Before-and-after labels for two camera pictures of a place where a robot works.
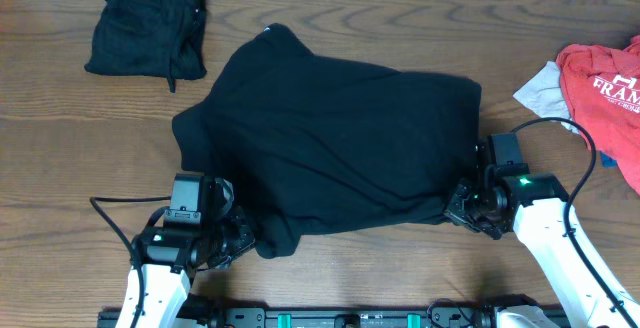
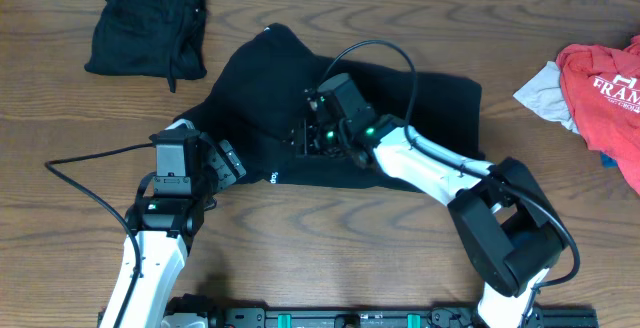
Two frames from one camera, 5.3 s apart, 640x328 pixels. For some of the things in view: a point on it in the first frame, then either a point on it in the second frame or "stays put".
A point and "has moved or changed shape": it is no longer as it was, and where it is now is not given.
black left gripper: [246, 235] -> [226, 163]
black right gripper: [455, 210] -> [304, 129]
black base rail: [329, 317] stays put
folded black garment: [153, 25] stays put
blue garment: [607, 161] stays put
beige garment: [541, 92] stays put
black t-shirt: [312, 146] has moved or changed shape
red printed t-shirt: [602, 90] stays put
